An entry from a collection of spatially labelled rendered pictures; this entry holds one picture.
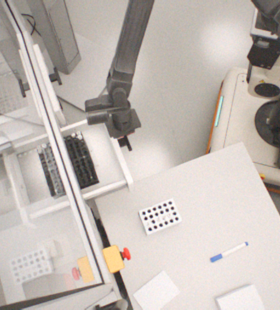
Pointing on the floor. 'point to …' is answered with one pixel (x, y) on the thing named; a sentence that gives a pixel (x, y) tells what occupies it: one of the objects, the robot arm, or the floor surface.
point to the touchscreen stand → (70, 54)
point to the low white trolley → (205, 233)
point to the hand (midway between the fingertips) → (123, 134)
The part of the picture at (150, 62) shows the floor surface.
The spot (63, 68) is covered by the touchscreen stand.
